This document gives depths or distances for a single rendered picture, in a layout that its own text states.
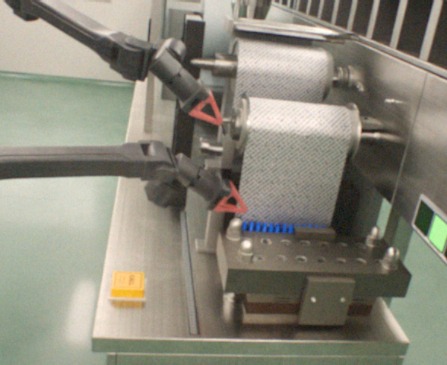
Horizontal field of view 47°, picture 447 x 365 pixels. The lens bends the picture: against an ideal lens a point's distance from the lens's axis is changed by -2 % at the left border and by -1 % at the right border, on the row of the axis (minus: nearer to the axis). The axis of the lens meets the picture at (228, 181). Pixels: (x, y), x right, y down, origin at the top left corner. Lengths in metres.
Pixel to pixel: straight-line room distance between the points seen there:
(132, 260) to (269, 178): 0.39
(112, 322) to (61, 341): 1.35
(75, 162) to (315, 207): 0.56
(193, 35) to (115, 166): 0.49
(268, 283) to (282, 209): 0.22
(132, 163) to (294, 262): 0.39
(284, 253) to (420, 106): 0.41
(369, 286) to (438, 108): 0.39
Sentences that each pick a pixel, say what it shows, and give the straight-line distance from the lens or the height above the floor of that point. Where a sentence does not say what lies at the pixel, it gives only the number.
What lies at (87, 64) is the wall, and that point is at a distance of 6.80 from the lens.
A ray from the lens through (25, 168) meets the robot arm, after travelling 1.04.
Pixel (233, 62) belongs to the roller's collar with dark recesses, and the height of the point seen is 1.35.
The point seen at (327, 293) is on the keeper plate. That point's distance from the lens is 1.10.
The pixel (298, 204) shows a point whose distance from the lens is 1.22.
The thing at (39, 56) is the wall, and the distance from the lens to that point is 6.88.
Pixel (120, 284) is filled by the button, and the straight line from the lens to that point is 1.15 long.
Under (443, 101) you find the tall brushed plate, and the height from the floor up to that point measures 1.40.
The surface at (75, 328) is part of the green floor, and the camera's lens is 2.49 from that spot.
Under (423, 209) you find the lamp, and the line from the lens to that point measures 1.06.
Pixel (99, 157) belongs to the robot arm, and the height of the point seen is 1.20.
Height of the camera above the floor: 1.58
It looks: 23 degrees down
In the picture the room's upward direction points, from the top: 8 degrees clockwise
